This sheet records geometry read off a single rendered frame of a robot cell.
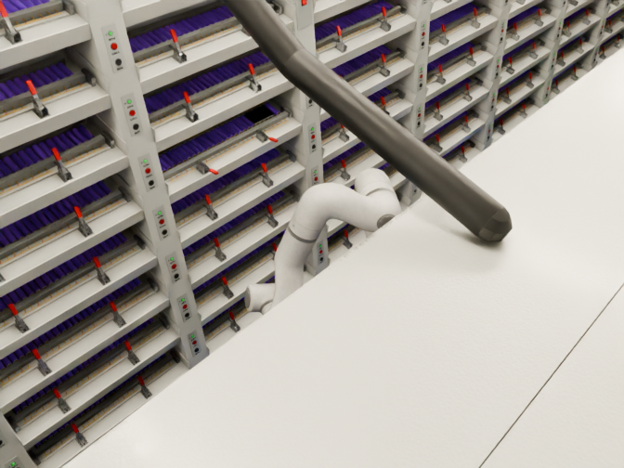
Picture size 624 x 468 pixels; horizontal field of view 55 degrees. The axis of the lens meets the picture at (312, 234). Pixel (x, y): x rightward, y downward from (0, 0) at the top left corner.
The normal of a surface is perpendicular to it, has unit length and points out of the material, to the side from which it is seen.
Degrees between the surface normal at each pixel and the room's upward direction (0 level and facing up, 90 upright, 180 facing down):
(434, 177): 55
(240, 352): 0
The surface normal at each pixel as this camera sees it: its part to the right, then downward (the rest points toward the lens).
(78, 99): 0.16, -0.63
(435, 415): -0.07, -0.79
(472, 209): -0.42, 0.00
